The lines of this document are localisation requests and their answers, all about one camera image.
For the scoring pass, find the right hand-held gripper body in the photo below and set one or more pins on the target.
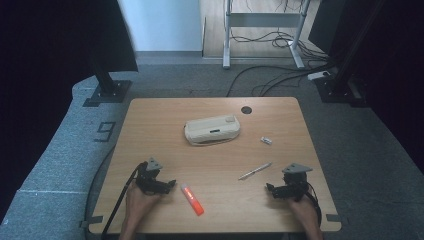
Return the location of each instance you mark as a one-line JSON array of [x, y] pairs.
[[296, 185]]

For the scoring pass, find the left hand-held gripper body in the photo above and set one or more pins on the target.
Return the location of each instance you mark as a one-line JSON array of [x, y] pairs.
[[148, 180]]

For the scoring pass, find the cream canvas pencil case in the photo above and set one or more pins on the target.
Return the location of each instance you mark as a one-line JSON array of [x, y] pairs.
[[211, 128]]

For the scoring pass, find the person's left hand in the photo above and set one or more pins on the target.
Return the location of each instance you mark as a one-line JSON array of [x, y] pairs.
[[138, 205]]

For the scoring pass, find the person's right hand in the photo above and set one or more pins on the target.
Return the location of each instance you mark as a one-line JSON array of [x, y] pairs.
[[303, 211]]

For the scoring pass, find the silver ballpoint pen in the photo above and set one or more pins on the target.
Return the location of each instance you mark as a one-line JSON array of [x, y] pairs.
[[255, 171]]

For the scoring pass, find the orange highlighter pen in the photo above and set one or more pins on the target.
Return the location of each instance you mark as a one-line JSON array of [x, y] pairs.
[[192, 199]]

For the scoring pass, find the small white eraser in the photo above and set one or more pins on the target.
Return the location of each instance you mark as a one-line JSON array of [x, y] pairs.
[[266, 140]]

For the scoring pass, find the grey tape piece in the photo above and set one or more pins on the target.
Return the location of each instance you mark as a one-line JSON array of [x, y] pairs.
[[91, 221]]

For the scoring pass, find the black table grommet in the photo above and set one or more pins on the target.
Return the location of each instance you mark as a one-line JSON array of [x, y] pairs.
[[246, 110]]

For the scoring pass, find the black metal stand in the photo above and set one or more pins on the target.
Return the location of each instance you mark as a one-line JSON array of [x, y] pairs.
[[108, 90], [340, 88]]

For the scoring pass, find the white power strip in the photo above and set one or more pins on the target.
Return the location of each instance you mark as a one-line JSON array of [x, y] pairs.
[[318, 75]]

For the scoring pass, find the black curtain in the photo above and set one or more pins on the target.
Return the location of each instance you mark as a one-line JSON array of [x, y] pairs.
[[43, 66], [393, 66]]

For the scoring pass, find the white metal desk frame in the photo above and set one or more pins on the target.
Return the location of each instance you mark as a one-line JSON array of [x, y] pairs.
[[263, 20]]

